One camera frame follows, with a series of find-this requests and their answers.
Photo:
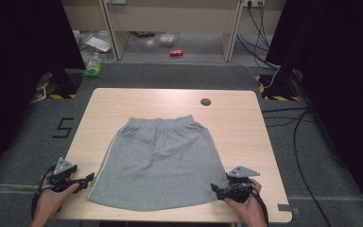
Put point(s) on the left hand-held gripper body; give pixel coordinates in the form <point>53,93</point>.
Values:
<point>62,168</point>

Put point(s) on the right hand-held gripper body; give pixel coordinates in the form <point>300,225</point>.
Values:
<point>240,189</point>

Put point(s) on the grey shorts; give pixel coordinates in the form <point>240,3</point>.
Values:
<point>157,164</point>

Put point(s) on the person's right hand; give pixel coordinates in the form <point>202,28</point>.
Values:
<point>252,211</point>

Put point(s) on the person's left hand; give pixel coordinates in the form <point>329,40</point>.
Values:
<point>50,203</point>

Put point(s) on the black stand base striped tape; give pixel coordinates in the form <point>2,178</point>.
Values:
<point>279,90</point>
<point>63,85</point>

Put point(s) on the round grey table grommet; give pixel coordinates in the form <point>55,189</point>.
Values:
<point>205,101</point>

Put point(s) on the green snack packet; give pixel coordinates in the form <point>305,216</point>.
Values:
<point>92,68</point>

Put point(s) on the black curtain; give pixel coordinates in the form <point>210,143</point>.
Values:
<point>343,63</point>
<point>19,63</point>

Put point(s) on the white flat sheet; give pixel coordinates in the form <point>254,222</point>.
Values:
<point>98,43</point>

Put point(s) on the red drink can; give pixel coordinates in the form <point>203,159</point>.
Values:
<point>176,52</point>

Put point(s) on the clear plastic bag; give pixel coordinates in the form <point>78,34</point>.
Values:
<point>167,39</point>

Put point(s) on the light wooden desk frame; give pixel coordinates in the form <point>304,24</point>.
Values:
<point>170,15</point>

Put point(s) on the white wall socket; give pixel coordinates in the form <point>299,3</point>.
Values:
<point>254,2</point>

